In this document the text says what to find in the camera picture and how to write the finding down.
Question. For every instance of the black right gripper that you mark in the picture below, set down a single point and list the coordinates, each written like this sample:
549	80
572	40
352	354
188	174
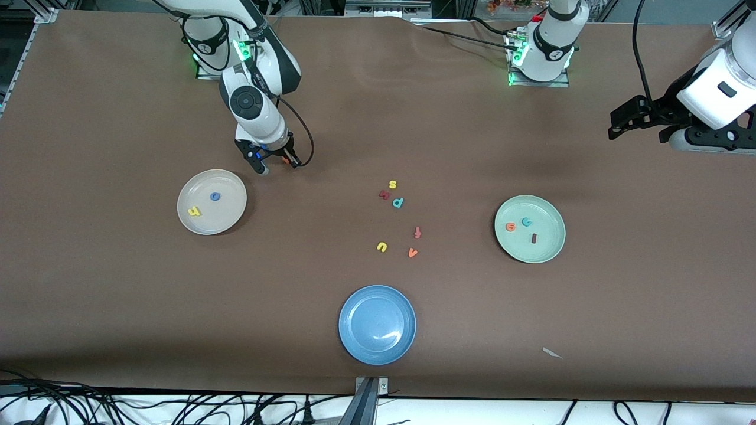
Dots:
277	150

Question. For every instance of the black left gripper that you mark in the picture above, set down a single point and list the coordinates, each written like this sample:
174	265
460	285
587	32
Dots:
666	109

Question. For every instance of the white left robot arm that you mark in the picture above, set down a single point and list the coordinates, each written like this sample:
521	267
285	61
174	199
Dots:
717	88

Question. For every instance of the beige brown round plate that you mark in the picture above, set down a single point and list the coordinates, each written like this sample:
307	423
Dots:
227	215

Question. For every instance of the pale green round plate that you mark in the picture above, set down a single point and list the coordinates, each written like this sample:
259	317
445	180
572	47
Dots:
543	251

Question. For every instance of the orange leafy decoration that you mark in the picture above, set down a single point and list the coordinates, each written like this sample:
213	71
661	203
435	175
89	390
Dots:
514	5

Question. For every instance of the grey metal box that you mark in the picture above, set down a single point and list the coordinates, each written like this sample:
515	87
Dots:
384	9

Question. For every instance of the blue round plate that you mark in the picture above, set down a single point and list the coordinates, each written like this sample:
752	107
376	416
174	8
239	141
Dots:
377	324

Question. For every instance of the white paper scrap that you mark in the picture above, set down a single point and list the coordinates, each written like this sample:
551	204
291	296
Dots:
551	352

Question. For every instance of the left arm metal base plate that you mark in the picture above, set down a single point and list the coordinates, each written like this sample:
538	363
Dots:
555	84

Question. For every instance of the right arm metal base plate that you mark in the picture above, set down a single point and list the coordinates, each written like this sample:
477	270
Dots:
207	75

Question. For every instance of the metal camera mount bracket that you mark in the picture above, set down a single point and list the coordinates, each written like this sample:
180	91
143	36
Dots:
366	407

